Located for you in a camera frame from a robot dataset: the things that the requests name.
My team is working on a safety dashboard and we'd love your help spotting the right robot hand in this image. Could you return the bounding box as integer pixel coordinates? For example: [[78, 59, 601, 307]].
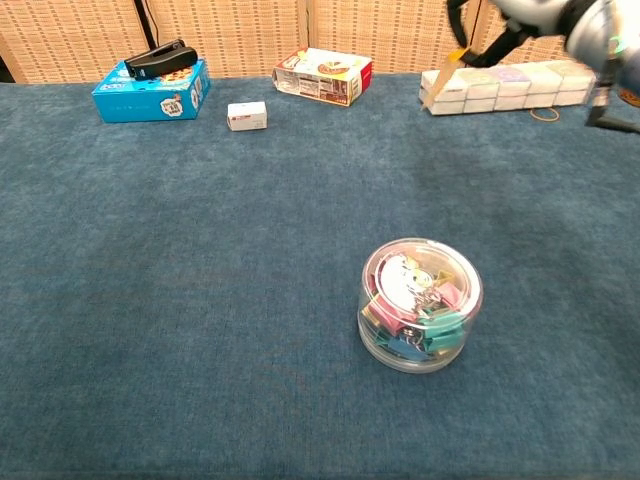
[[446, 0, 572, 69]]

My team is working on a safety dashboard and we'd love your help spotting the wrapped tissue pack row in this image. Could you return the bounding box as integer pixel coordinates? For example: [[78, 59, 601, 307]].
[[418, 59, 600, 117]]

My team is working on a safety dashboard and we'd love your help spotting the red white snack box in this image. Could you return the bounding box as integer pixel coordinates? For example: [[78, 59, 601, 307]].
[[271, 47, 375, 108]]

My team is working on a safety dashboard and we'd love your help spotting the bamboo folding screen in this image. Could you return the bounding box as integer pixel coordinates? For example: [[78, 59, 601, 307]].
[[0, 0, 640, 85]]

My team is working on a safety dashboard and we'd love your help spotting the small white box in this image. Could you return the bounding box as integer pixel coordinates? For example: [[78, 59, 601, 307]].
[[226, 101, 269, 133]]

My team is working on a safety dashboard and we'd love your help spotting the clear tub of binder clips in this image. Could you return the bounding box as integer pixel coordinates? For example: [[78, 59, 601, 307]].
[[356, 237, 485, 375]]

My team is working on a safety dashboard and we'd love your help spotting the black stapler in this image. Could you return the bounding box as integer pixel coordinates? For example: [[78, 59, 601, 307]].
[[123, 38, 200, 81]]

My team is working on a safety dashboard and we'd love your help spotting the blue cookie box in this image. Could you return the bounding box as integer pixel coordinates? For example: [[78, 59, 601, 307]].
[[91, 57, 212, 125]]

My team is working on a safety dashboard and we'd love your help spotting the blue felt table cover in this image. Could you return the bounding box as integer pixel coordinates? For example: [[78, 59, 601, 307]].
[[0, 71, 640, 480]]

